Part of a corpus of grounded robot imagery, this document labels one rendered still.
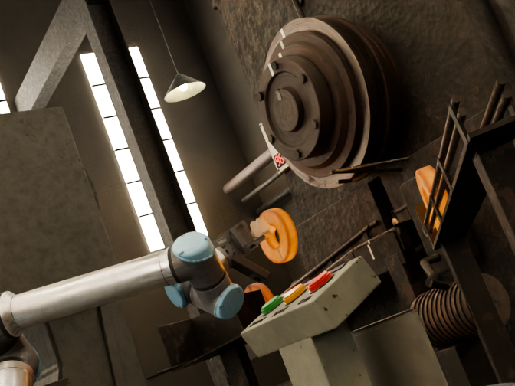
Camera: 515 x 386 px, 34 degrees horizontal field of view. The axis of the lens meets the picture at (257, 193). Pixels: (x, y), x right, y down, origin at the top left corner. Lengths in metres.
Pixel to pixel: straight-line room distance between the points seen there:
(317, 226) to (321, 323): 1.42
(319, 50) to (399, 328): 1.05
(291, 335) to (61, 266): 3.48
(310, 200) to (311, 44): 0.62
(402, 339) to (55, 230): 3.54
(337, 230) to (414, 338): 1.18
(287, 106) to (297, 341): 1.10
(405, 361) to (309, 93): 1.00
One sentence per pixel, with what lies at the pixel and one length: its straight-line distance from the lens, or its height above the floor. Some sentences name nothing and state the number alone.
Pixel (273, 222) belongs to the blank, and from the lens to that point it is 2.31.
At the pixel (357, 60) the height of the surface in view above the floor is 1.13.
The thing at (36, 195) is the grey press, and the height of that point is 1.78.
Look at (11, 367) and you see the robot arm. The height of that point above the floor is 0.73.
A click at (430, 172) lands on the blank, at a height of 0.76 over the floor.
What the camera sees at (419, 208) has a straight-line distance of 1.89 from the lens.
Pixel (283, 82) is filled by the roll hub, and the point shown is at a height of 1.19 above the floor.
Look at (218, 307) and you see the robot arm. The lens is 2.03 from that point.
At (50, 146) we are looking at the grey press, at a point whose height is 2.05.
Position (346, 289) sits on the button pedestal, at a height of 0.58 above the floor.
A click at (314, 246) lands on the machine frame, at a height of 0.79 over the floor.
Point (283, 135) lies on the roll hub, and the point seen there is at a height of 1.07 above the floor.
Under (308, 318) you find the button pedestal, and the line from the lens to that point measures 1.18.
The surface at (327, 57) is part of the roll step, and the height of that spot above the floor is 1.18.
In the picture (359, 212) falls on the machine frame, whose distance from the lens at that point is 2.40.
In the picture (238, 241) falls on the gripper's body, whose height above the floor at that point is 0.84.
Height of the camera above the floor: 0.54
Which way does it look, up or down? 10 degrees up
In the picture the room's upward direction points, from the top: 21 degrees counter-clockwise
